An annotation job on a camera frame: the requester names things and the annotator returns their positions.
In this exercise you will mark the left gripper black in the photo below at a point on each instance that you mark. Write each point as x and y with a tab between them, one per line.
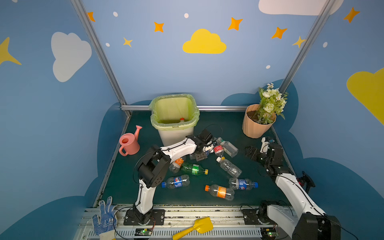
202	149

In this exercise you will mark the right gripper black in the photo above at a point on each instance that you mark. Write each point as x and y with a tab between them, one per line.
255	153

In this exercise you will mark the clear bottle blue label white cap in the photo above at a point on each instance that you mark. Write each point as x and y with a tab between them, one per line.
199	156

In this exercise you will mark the clear bottle white cap green label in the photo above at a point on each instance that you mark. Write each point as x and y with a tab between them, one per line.
228	147

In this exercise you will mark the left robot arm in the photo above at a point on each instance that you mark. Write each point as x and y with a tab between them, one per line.
153	166

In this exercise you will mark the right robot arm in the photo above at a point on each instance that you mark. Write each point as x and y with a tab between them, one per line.
294	192

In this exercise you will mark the white plastic waste bin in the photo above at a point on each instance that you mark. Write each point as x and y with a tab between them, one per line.
175	132

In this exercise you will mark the green bin liner bag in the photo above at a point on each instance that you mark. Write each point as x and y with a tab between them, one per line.
192	120

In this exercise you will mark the green plastic bottle yellow cap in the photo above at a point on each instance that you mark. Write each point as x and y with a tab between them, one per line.
194	169

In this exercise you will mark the clear bottle red label yellow cap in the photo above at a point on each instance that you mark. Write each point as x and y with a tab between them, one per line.
219	151

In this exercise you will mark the clear bottle orange label upper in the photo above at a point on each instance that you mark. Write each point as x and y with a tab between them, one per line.
176	165

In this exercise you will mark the clear bottle orange label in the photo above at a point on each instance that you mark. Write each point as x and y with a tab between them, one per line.
176	165
221	192

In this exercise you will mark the clear bottle white cap ribbed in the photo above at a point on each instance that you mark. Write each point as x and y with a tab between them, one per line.
229	167

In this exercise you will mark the pepsi bottle blue cap right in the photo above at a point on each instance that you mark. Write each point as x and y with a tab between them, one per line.
242	184

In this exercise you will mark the pepsi bottle blue cap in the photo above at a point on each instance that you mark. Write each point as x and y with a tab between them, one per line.
176	182
242	184

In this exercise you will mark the pepsi bottle blue cap left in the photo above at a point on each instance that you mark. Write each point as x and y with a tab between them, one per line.
176	182

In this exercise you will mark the clear bottle orange label lower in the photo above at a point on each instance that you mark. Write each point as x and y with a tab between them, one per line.
221	192

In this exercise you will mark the white artificial flower plant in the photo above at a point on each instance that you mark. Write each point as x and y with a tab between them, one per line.
272	103

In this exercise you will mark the yellow toy shovel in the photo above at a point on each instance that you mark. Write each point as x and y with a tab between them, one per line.
202	225

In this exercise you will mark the pink watering can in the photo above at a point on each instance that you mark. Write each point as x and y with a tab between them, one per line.
129	143

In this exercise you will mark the right controller board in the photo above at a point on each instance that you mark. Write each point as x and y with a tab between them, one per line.
268	234

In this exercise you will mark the controller board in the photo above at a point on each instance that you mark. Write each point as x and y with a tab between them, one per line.
143	232
268	234

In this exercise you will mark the left controller board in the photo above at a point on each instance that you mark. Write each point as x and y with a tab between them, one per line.
143	232

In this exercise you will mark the blue dotted work glove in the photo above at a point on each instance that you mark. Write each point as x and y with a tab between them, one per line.
105	224

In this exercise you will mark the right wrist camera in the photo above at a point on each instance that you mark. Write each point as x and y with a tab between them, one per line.
265	142

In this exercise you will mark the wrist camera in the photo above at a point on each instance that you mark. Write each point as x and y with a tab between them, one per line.
205	136
265	142

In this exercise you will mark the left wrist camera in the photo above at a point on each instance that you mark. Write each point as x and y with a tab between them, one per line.
205	136

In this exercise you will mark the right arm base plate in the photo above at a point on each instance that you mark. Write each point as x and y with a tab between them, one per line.
251	217

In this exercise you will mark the front aluminium rail bed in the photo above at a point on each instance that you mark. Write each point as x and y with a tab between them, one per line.
228	224

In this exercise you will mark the aluminium back frame rail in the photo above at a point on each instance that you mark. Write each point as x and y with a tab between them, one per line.
201	108

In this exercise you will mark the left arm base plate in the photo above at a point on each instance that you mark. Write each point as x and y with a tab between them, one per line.
153	217

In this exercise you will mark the right aluminium frame post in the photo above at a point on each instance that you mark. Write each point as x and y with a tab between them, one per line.
306	46

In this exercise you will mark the aluminium frame post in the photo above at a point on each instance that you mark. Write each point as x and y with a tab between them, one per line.
306	46
87	24

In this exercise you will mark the left aluminium frame post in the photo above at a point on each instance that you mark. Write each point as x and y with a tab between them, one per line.
87	24

